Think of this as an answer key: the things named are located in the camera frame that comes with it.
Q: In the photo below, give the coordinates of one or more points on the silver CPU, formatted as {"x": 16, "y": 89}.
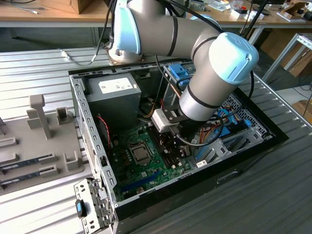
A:
{"x": 139, "y": 154}

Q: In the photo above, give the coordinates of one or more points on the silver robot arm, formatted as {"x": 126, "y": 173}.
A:
{"x": 207, "y": 97}

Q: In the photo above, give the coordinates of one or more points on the blue plastic disk carrier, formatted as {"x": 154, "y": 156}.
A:
{"x": 225, "y": 132}
{"x": 201, "y": 152}

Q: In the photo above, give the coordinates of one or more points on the black RAM slot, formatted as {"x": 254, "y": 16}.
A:
{"x": 165, "y": 161}
{"x": 173, "y": 158}

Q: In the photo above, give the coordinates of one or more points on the grey metal drive cage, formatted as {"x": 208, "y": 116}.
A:
{"x": 170, "y": 95}

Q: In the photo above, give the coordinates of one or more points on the green motherboard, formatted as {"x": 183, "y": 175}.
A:
{"x": 156, "y": 170}

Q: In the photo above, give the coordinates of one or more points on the grey disk bay cage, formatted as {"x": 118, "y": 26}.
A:
{"x": 253, "y": 139}

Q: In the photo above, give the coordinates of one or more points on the blue expansion slot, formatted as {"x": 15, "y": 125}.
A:
{"x": 139, "y": 181}

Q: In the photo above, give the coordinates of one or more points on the round coin cell battery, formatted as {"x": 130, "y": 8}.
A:
{"x": 141, "y": 191}

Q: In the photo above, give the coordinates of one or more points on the grey power supply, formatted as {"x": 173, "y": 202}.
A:
{"x": 109, "y": 109}

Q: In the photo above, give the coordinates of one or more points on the black case fan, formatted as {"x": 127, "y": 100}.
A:
{"x": 103, "y": 132}

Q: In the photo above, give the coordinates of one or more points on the black open PC case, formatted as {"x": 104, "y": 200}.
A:
{"x": 170, "y": 214}

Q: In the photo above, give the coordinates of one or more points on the small brown cardboard box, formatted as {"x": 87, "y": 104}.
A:
{"x": 302, "y": 109}

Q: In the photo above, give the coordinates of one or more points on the large brown cardboard box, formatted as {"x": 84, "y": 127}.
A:
{"x": 287, "y": 53}

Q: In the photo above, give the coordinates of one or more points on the small white box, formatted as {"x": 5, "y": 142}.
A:
{"x": 246, "y": 14}

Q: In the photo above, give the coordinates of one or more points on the black latch blue stripe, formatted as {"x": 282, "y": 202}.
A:
{"x": 80, "y": 208}

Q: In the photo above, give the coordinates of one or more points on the grey parts rack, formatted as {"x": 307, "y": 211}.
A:
{"x": 29, "y": 143}

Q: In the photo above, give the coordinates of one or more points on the open cardboard box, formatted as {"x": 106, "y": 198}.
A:
{"x": 292, "y": 8}

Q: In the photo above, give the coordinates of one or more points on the flat brown cardboard box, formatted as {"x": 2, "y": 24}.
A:
{"x": 73, "y": 6}

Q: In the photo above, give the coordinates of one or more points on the green RAM stick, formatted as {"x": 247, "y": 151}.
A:
{"x": 19, "y": 164}
{"x": 19, "y": 177}

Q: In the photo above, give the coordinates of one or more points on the small silver wrist camera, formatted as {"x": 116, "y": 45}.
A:
{"x": 184, "y": 151}

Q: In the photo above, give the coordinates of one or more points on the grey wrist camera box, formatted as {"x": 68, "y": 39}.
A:
{"x": 161, "y": 122}

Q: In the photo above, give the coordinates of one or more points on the blue plastic drive bracket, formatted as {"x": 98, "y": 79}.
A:
{"x": 180, "y": 70}

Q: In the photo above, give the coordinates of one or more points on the square brown base plate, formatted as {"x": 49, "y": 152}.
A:
{"x": 112, "y": 61}

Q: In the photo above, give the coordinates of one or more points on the aluminium profile frame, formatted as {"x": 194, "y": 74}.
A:
{"x": 280, "y": 57}

